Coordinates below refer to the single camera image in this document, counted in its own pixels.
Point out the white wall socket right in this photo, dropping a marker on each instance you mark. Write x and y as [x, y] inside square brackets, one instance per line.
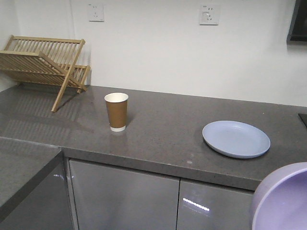
[209, 14]

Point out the grey cabinet door right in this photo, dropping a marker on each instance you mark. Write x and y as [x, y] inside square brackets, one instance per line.
[204, 206]

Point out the white wall socket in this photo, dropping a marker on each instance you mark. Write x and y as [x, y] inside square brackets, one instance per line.
[209, 14]
[96, 12]

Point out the white wall socket left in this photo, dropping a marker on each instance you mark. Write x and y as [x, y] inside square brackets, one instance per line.
[96, 12]

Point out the brown paper cup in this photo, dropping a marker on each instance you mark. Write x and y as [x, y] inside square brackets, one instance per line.
[117, 104]

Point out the black range hood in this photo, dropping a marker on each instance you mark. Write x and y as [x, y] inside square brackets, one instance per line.
[298, 27]

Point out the light blue plastic plate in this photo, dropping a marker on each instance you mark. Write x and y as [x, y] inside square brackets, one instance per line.
[236, 139]

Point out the purple plastic bowl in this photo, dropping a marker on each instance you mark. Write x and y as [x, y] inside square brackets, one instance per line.
[280, 200]

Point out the grey cabinet door left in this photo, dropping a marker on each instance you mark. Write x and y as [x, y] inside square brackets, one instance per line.
[112, 198]

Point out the wooden folding dish rack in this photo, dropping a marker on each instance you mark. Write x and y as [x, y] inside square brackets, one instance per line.
[49, 61]

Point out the black induction cooktop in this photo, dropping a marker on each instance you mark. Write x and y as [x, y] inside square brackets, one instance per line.
[303, 118]

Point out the grey cabinet door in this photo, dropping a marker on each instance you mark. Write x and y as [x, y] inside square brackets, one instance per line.
[112, 198]
[204, 206]

